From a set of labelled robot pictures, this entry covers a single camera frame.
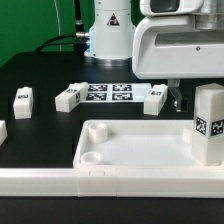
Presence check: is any white front fence bar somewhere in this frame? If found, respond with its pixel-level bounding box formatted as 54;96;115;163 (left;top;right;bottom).
0;167;224;198

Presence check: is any white desk top tray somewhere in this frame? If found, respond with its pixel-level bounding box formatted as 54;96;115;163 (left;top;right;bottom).
73;120;224;170

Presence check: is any white left fence block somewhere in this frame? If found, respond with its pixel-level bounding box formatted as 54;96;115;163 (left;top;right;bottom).
0;120;7;146

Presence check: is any white marker base plate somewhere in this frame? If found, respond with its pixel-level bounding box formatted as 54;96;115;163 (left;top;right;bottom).
84;83;152;103

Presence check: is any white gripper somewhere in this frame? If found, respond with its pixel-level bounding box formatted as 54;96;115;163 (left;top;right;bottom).
132;16;224;112

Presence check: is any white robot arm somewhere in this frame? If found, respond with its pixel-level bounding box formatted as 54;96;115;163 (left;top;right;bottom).
85;0;224;90

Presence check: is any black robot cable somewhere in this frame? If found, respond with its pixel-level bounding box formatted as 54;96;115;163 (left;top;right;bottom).
34;0;91;54

